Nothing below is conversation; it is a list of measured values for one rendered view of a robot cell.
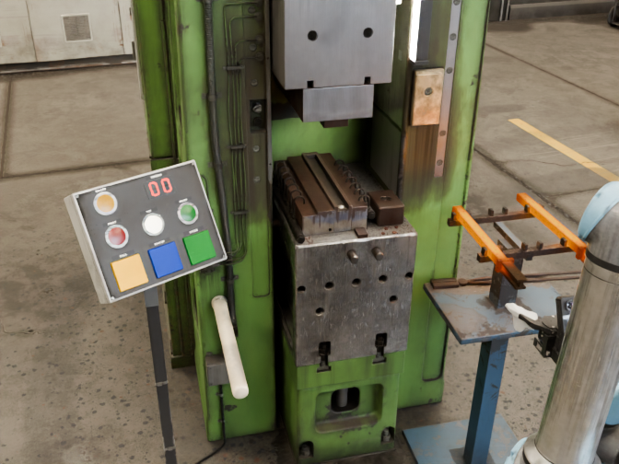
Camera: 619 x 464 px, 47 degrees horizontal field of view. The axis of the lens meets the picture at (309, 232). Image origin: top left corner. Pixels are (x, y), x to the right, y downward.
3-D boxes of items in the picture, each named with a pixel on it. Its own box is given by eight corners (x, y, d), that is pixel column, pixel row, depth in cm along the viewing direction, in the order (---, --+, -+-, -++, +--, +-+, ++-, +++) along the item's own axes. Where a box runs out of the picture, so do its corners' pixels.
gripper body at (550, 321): (530, 342, 169) (555, 376, 159) (536, 313, 165) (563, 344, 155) (559, 339, 171) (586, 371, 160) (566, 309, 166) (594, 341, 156)
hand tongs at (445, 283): (605, 270, 234) (606, 267, 233) (612, 277, 230) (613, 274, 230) (429, 282, 227) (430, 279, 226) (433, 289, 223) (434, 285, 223)
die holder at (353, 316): (407, 350, 234) (418, 232, 213) (295, 367, 226) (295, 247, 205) (356, 263, 282) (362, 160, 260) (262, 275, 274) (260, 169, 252)
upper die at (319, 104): (372, 117, 197) (374, 84, 193) (302, 122, 193) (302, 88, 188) (332, 74, 233) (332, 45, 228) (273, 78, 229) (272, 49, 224)
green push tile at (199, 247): (216, 255, 187) (208, 228, 187) (192, 265, 184) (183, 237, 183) (213, 256, 189) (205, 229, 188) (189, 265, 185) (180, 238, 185)
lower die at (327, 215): (366, 228, 215) (367, 203, 211) (302, 236, 210) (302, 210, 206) (330, 172, 250) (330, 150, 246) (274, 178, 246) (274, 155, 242)
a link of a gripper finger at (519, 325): (496, 325, 172) (531, 341, 167) (500, 305, 169) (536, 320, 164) (503, 319, 174) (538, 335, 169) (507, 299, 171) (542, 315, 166)
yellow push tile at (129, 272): (148, 281, 176) (139, 253, 176) (120, 292, 173) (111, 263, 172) (146, 281, 178) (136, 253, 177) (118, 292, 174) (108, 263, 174)
